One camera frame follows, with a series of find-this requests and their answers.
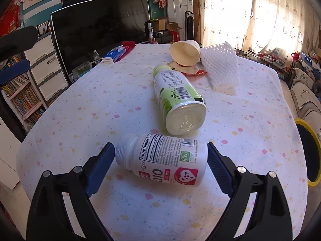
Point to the white supplement bottle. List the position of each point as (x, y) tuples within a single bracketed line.
[(163, 159)]

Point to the yellow rimmed trash bin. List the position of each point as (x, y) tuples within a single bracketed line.
[(311, 146)]

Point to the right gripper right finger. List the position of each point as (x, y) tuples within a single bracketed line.
[(270, 218)]

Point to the red flat box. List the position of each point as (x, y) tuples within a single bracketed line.
[(129, 46)]

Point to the green label drink bottle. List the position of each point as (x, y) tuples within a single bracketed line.
[(183, 109)]

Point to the clear water bottle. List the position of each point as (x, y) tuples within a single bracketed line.
[(96, 57)]

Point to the beige sofa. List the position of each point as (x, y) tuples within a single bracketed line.
[(305, 91)]

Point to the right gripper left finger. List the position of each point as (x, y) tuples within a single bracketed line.
[(48, 218)]

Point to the white foam fruit net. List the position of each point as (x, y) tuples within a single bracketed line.
[(221, 64)]

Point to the large black television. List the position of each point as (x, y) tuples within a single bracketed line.
[(97, 26)]

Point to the black tower fan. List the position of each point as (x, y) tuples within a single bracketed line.
[(189, 26)]

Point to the blue tissue pack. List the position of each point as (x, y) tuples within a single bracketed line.
[(113, 55)]

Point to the red snack wrapper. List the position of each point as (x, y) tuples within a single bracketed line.
[(194, 70)]

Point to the sheer window curtains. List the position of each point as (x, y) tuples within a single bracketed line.
[(265, 26)]

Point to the white dotted tablecloth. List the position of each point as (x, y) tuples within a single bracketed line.
[(252, 124)]

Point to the paper cup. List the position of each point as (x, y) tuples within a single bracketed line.
[(185, 53)]

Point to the bookshelf with books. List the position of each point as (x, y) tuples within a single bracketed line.
[(21, 106)]

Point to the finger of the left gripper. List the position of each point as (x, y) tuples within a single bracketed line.
[(14, 71)]

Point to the cluttered glass side table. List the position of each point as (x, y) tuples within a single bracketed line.
[(276, 65)]

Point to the white drawer unit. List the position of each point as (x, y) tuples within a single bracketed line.
[(45, 70)]

